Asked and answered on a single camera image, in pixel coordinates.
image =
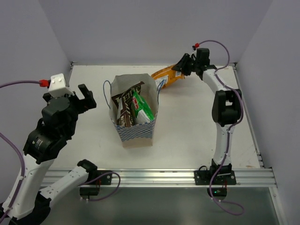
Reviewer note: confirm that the green Chuba snack bag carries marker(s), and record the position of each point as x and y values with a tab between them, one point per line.
142	113

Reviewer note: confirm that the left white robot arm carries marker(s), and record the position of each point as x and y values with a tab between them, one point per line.
28	203

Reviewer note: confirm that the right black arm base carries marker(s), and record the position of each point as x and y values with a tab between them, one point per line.
225	177

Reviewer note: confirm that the blue checkered paper bag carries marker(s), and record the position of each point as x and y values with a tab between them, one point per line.
139	135

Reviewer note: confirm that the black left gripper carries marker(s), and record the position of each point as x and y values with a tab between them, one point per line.
82	102

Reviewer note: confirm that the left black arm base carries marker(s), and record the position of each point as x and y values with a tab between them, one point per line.
94	187

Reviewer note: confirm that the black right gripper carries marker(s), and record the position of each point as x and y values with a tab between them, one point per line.
181	65

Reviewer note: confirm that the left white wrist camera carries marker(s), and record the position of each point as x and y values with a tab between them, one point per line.
58	86

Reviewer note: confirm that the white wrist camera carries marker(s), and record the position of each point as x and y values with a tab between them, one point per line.
196	46
58	86

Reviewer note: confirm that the aluminium front rail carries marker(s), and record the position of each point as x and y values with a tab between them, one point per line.
184	178

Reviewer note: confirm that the brown chocolate snack bag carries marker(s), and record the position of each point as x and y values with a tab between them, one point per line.
123	103

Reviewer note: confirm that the orange chips bag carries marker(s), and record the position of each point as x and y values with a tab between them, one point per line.
166	76

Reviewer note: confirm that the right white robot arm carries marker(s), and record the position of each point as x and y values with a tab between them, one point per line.
226	113

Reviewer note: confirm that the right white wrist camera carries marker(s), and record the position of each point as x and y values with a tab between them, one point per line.
196	46

